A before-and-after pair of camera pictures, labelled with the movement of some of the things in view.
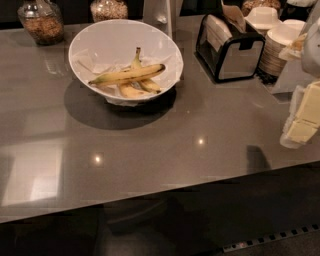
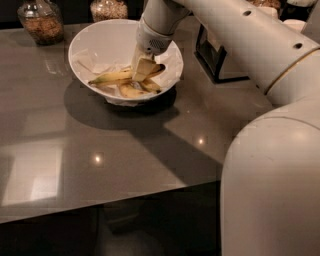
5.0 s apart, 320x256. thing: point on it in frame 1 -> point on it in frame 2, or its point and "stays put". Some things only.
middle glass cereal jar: [104, 10] stays put
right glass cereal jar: [249, 6] stays put
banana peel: [128, 74] stays put
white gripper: [312, 55] -> [150, 40]
